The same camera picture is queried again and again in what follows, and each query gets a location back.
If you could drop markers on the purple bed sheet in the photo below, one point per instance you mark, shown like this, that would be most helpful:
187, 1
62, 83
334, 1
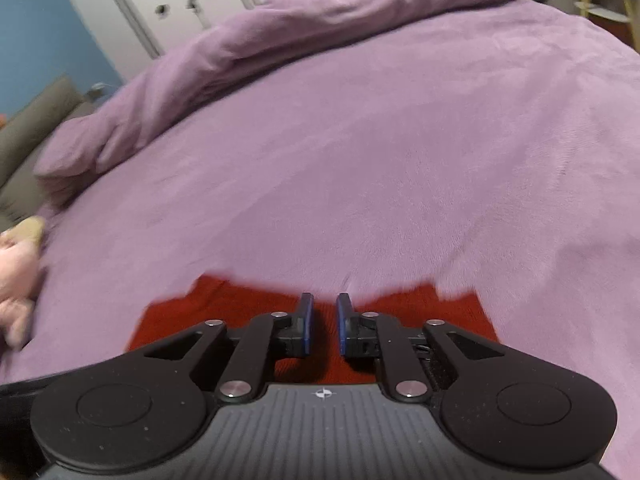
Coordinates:
390, 160

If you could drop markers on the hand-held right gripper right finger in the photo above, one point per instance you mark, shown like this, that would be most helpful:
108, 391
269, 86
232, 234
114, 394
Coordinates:
342, 325

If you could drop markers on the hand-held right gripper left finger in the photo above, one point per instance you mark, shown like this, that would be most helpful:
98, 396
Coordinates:
309, 325

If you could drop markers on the yellow side table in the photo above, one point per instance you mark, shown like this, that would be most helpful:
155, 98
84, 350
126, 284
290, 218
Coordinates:
607, 5

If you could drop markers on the red garment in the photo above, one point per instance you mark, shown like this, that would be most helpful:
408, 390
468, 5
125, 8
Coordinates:
235, 305

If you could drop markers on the pink plush toy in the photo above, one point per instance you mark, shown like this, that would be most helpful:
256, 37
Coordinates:
17, 270

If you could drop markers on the white wardrobe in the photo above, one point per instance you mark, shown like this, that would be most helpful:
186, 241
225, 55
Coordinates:
200, 0

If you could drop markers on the purple duvet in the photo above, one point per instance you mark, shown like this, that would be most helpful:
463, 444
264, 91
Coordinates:
280, 40

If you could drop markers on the grey pillow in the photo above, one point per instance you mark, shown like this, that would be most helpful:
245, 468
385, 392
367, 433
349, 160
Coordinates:
35, 135

